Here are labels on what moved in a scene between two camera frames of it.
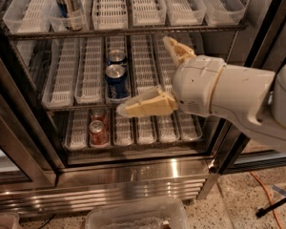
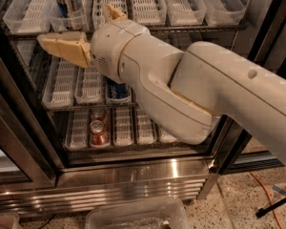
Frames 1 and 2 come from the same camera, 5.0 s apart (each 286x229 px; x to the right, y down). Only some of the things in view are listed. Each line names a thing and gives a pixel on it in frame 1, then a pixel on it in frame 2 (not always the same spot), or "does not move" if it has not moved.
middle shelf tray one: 59,88 does not move
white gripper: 196,86 → 109,48
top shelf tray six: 222,7 does not move
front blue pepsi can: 116,82 does not move
